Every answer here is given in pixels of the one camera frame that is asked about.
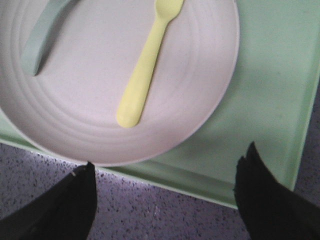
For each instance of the light green plastic tray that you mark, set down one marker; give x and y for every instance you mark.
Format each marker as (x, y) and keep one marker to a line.
(268, 101)

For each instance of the teal green plastic spoon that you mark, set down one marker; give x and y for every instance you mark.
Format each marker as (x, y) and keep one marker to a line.
(35, 46)

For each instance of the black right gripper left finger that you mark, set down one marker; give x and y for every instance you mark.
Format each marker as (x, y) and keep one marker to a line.
(65, 212)

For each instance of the beige round plate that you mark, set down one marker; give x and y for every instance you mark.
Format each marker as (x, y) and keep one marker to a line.
(69, 108)

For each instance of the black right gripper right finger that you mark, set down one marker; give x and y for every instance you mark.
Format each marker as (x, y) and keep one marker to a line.
(269, 210)

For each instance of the yellow plastic fork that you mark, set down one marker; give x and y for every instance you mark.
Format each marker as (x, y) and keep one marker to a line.
(133, 100)

